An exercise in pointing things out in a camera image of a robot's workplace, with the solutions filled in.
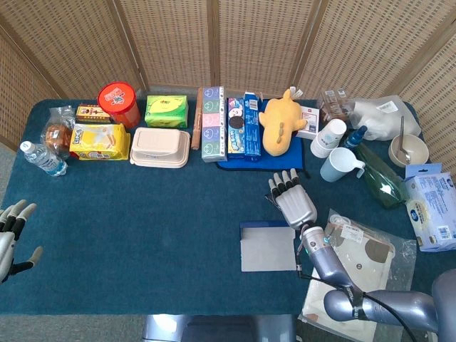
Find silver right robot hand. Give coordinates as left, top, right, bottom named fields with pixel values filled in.
left=265, top=169, right=318, bottom=229

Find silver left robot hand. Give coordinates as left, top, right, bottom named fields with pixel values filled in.
left=0, top=199, right=44, bottom=284

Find thin metal-framed eyeglasses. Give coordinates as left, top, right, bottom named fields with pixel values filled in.
left=265, top=192, right=283, bottom=215

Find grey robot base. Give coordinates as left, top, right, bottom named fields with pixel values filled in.
left=141, top=314, right=299, bottom=342

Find blue cloth mat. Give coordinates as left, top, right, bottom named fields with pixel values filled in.
left=216, top=98, right=311, bottom=179

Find light blue plastic cup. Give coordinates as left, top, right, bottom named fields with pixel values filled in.
left=319, top=147, right=367, bottom=183

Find stack of white paper cups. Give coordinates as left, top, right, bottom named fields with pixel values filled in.
left=310, top=118, right=348, bottom=159

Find clear bag with beige cloth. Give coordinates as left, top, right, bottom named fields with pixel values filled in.
left=298, top=209, right=418, bottom=342

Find small white box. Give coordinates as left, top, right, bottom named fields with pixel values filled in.
left=295, top=105, right=321, bottom=140

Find yellow plush toy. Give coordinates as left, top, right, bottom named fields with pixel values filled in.
left=258, top=88, right=309, bottom=157

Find dark blue carton box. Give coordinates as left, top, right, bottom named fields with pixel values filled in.
left=243, top=91, right=264, bottom=161

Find dark blue spray bottle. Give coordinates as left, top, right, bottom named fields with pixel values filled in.
left=342, top=125, right=368, bottom=150

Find blue yellow cookie box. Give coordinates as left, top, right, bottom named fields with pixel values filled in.
left=227, top=97, right=247, bottom=159

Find clear water bottle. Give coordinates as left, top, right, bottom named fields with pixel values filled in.
left=19, top=140, right=68, bottom=177

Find clear pack brown snacks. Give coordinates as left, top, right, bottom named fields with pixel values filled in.
left=316, top=88, right=352, bottom=126

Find pastel multicolour tissue pack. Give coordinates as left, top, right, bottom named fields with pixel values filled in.
left=201, top=85, right=228, bottom=163

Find bread in clear bag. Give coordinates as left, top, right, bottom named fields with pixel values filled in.
left=41, top=105, right=77, bottom=160

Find white powder plastic bag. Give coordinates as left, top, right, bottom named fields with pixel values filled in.
left=347, top=94, right=422, bottom=141

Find metal spoon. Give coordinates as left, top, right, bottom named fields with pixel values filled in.
left=398, top=115, right=413, bottom=165

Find wooden rolling pin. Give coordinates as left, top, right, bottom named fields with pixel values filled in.
left=190, top=87, right=204, bottom=151

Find beige bowl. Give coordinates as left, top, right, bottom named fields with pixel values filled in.
left=388, top=134, right=430, bottom=167

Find blue white mask box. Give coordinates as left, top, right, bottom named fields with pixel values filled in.
left=403, top=162, right=456, bottom=253

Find yellow biscuit pack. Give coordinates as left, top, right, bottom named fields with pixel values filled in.
left=69, top=123, right=131, bottom=162

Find beige plastic lunch box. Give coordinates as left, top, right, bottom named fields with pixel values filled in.
left=129, top=127, right=191, bottom=169

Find small brown yellow box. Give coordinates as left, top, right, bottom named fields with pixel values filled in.
left=75, top=103, right=115, bottom=125

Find green tissue pack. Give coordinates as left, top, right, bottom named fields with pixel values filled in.
left=144, top=94, right=189, bottom=129

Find woven rattan folding screen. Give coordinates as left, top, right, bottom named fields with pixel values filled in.
left=0, top=0, right=456, bottom=175

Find orange tub with red lid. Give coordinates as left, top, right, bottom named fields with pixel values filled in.
left=97, top=81, right=142, bottom=130

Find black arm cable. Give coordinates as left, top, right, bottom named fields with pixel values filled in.
left=295, top=227, right=410, bottom=342

